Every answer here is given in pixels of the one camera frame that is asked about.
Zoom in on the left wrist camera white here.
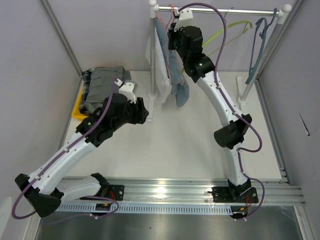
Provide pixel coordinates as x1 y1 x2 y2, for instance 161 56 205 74
115 78 138 104

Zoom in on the white slotted cable duct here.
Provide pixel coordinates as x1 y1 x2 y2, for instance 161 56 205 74
57 202 233 216

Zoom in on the green plastic hanger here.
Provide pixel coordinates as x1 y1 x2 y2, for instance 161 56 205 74
181 8 253 75

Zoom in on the grey garment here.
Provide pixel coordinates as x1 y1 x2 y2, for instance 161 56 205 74
84 65 131 115

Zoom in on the yellow plastic tray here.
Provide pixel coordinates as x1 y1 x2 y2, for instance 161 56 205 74
71 88 87 121

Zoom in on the metal clothes rack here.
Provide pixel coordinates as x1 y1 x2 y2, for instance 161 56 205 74
146 0 293 122

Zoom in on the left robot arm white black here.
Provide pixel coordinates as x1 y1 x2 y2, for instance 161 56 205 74
15 93 149 218

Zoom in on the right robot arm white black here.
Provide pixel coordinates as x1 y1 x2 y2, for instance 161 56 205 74
168 22 252 202

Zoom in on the light blue denim skirt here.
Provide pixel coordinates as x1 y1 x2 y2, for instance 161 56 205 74
155 17 190 108

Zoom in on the white skirt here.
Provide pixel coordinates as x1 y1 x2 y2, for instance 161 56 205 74
154 16 172 104

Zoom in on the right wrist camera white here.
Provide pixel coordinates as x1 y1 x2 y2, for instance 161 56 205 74
173 7 194 32

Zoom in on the black mounting plate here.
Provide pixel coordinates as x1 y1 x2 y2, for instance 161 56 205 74
208 186 259 204
100 184 125 201

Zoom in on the blue plastic hanger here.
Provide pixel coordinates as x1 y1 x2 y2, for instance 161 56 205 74
245 7 280 85

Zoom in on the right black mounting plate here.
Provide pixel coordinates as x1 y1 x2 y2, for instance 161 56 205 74
208 186 259 204

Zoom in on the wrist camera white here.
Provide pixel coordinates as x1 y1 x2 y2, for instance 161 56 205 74
115 78 138 104
173 7 194 32

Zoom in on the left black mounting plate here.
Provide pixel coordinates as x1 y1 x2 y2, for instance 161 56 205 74
100 184 125 201

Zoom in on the pink wire hanger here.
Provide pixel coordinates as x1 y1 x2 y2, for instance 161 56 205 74
166 3 186 86
155 12 167 30

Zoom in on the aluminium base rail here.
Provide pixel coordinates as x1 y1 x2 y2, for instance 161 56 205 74
58 176 307 207

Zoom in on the plaid garment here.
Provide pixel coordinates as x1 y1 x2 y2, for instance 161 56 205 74
78 68 93 115

